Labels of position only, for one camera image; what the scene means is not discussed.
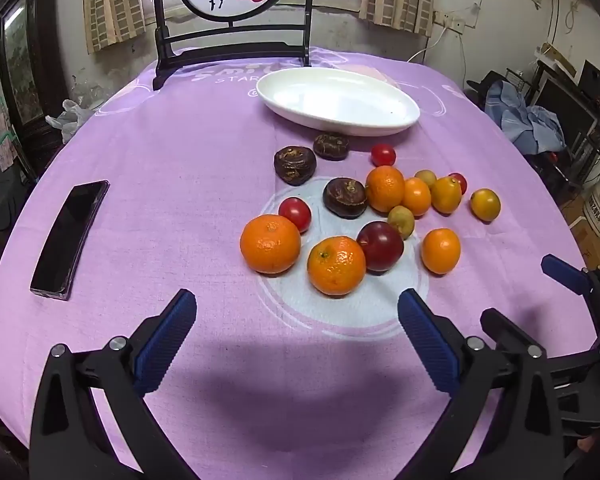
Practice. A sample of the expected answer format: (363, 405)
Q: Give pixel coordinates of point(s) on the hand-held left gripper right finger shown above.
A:
(427, 345)

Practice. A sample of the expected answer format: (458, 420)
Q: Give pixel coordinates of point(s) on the blue cloth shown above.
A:
(525, 120)

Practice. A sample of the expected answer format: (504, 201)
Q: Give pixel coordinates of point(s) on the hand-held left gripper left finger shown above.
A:
(166, 345)

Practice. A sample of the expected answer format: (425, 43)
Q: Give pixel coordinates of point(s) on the cardboard box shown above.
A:
(587, 245)

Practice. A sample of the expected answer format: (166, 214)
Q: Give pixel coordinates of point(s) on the white plastic bag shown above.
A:
(70, 117)

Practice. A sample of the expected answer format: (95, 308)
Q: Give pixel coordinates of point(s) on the orange mandarin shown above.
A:
(385, 188)
(270, 243)
(336, 265)

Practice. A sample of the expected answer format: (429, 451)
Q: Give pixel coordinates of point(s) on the dark red plum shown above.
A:
(380, 246)

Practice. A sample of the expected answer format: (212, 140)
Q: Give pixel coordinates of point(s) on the black monitor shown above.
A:
(567, 110)

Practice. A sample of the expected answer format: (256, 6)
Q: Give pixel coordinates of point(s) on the red cherry tomato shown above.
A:
(460, 181)
(295, 212)
(383, 155)

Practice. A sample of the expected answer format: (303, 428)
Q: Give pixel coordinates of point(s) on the white wall socket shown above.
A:
(448, 23)

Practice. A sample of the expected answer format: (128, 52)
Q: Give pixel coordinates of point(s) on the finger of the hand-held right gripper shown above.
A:
(565, 274)
(502, 330)

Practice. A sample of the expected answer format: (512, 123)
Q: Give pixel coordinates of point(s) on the small green kumquat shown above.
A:
(426, 178)
(400, 221)

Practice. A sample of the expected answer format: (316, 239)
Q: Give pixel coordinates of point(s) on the black speaker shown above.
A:
(594, 82)

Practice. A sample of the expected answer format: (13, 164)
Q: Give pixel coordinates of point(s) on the greenish orange kumquat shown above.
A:
(485, 204)

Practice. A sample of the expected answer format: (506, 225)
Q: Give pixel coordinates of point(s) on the dark brown water chestnut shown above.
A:
(294, 164)
(345, 197)
(331, 146)

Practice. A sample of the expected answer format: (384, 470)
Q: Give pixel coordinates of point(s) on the white oval plate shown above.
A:
(340, 100)

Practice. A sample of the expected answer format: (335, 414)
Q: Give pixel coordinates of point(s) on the black persimmon painting screen stand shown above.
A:
(230, 42)

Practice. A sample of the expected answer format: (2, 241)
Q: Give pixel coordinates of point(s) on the dark wooden cabinet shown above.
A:
(25, 60)

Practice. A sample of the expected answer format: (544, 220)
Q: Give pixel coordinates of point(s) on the black smartphone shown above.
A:
(70, 240)

